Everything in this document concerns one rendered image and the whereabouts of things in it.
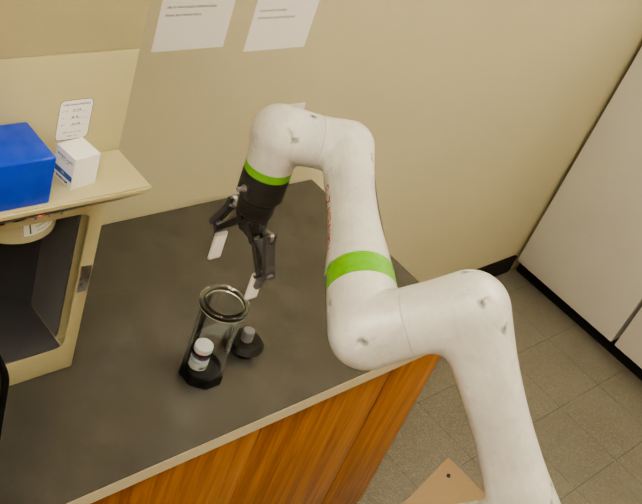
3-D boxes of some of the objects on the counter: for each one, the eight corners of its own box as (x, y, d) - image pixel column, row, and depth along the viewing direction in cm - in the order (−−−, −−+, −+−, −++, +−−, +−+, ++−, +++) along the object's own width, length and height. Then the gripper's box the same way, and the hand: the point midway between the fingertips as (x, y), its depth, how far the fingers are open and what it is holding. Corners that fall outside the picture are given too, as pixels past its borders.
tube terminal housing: (-131, 328, 185) (-123, -22, 140) (18, 290, 206) (68, -24, 162) (-82, 415, 173) (-55, 63, 128) (72, 365, 194) (141, 48, 150)
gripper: (208, 161, 179) (184, 244, 192) (282, 237, 167) (251, 321, 180) (238, 156, 184) (212, 237, 197) (312, 229, 172) (280, 311, 185)
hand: (233, 272), depth 188 cm, fingers open, 12 cm apart
